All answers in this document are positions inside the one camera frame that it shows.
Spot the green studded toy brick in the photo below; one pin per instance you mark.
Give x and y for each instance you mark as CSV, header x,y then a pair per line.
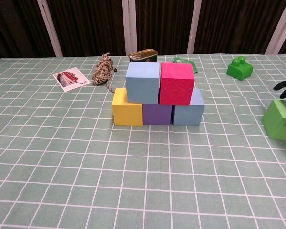
x,y
240,70

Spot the pink foam cube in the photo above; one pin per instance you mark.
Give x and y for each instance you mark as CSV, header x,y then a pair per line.
x,y
176,86

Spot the dark green meat tin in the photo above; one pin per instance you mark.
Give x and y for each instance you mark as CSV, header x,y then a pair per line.
x,y
145,56

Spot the green snack packet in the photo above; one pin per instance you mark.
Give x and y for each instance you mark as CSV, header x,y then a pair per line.
x,y
196,69

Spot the light blue foam cube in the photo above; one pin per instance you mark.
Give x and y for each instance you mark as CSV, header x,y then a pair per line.
x,y
143,83
188,114

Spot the green checked tablecloth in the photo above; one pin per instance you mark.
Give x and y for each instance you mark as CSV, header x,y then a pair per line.
x,y
143,190

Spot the yellow foam cube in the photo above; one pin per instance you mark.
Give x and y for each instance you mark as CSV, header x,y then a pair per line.
x,y
126,114

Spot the green foam cube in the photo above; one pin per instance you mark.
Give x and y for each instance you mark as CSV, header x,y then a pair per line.
x,y
275,121

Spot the white photo card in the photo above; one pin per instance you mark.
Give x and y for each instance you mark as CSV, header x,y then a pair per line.
x,y
71,80

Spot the purple foam cube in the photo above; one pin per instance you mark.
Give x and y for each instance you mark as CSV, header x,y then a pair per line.
x,y
156,114

